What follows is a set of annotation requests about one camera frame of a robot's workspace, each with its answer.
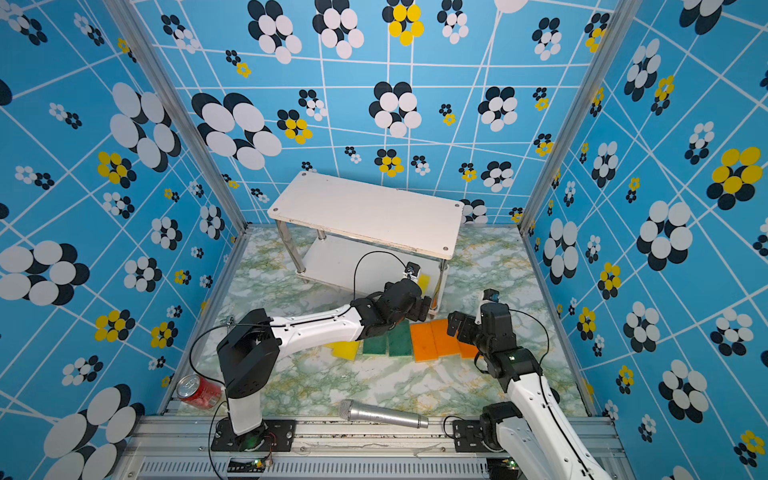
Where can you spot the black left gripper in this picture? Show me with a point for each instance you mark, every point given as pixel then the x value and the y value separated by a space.
pixel 421 309

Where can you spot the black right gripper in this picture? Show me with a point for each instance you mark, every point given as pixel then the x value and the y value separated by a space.
pixel 456 323

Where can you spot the yellow sponge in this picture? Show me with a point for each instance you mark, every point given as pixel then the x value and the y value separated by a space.
pixel 344 350
pixel 424 282

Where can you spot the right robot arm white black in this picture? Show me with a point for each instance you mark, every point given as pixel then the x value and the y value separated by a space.
pixel 530 425

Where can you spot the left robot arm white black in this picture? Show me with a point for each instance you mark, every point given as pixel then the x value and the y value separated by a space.
pixel 249 352

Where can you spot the white two-tier shelf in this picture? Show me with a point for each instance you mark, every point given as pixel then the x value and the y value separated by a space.
pixel 357 236

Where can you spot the orange sponge right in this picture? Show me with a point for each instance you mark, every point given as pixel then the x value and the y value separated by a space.
pixel 467 351

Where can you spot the orange sponge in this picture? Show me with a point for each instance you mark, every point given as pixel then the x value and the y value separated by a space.
pixel 446 345
pixel 423 342
pixel 467 351

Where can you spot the green sponge left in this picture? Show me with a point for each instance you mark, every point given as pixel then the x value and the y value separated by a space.
pixel 375 346

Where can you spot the green sponge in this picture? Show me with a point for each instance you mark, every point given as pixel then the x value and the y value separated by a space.
pixel 375 346
pixel 399 341

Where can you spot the green sponge right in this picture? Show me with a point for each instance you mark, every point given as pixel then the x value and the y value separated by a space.
pixel 399 341

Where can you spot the orange sponge middle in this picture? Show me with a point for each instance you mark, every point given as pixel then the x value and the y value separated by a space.
pixel 446 345

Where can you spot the orange sponge left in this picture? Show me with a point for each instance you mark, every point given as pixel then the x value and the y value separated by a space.
pixel 423 342

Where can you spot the silver microphone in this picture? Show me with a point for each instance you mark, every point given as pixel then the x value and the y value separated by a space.
pixel 352 410

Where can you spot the red soda can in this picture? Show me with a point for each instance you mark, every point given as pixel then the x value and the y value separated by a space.
pixel 198 392

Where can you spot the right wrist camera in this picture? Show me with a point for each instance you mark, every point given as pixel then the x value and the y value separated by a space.
pixel 490 296

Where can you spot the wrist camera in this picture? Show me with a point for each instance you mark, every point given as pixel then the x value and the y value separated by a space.
pixel 490 296
pixel 412 271

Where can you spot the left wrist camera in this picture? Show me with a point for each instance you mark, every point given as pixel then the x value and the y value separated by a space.
pixel 412 271

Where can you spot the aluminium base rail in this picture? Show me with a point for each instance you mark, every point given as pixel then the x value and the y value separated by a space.
pixel 176 447

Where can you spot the aluminium frame post left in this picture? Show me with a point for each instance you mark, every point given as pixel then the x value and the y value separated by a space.
pixel 127 22

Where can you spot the aluminium frame post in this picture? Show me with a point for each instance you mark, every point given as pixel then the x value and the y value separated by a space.
pixel 127 22
pixel 621 21

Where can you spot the aluminium frame post right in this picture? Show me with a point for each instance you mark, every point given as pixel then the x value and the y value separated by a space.
pixel 621 21

